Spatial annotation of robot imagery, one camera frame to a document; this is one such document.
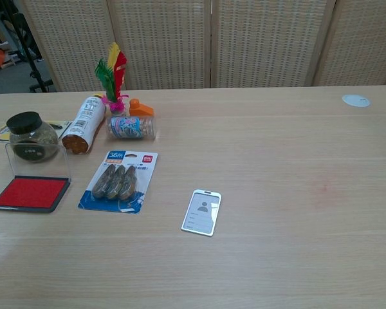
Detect orange plastic toy block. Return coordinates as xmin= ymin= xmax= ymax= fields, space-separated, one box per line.
xmin=129 ymin=98 xmax=155 ymax=118

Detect silver ID badge holder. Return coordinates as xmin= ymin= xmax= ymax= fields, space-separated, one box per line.
xmin=180 ymin=189 xmax=223 ymax=238

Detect clear plastic candy jar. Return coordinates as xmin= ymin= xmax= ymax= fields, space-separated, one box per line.
xmin=106 ymin=115 xmax=157 ymax=142

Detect blue correction tape blister pack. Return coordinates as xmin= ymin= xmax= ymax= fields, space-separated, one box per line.
xmin=77 ymin=150 xmax=159 ymax=215

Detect colourful feather shuttlecock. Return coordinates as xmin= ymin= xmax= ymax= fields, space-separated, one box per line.
xmin=94 ymin=41 xmax=131 ymax=117

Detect white cylindrical snack can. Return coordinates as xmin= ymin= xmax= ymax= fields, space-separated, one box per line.
xmin=61 ymin=94 xmax=107 ymax=156

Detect woven rattan folding screen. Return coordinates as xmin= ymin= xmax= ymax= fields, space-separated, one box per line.
xmin=18 ymin=0 xmax=386 ymax=93

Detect glass jar with black lid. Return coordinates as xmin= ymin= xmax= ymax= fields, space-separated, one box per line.
xmin=6 ymin=111 xmax=59 ymax=164

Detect red ink stamp pad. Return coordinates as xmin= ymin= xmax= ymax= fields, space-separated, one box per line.
xmin=0 ymin=142 xmax=72 ymax=214

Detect yellow red paper card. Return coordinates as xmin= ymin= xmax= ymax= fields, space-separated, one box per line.
xmin=0 ymin=120 xmax=72 ymax=143

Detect black metal stand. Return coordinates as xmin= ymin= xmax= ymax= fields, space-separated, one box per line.
xmin=0 ymin=0 xmax=57 ymax=93

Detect grey round cable grommet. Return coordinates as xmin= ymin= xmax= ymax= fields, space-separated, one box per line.
xmin=342 ymin=94 xmax=371 ymax=108

